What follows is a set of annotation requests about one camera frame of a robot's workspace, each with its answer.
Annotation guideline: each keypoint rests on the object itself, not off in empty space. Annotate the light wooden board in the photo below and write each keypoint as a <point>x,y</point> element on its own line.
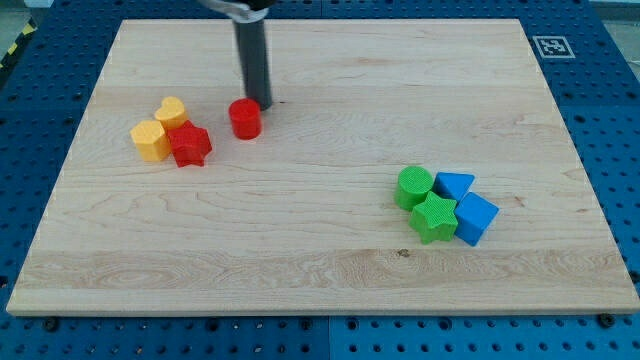
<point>302,219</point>

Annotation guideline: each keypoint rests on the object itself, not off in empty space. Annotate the green star block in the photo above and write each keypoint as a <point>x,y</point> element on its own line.
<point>434,219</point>

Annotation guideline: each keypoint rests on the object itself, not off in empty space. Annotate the red cylinder block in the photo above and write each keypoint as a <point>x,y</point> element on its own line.
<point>245,118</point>

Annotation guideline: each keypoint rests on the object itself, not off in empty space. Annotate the red star block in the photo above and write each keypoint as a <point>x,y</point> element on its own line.
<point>190,145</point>

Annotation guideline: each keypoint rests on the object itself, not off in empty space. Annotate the white fiducial marker tag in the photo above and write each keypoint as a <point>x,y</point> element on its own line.
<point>553,47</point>

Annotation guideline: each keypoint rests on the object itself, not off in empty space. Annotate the blue triangle block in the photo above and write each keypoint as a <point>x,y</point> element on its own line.
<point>453,185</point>

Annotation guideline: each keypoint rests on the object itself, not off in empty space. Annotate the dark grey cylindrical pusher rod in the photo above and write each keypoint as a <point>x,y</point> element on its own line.
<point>253,57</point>

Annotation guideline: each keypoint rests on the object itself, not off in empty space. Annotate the yellow heart block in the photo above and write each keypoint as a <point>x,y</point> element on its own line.
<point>172,113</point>

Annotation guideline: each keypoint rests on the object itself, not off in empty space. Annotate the green cylinder block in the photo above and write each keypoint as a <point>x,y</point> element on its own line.
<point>413,185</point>

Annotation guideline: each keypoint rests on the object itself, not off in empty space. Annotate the yellow pentagon block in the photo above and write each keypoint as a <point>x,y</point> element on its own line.
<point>151,141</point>

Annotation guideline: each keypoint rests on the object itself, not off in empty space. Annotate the silver clamp on rod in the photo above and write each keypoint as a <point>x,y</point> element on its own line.
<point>240,11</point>

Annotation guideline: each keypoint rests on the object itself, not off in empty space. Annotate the blue cube block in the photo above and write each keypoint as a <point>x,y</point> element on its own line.
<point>474,215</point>

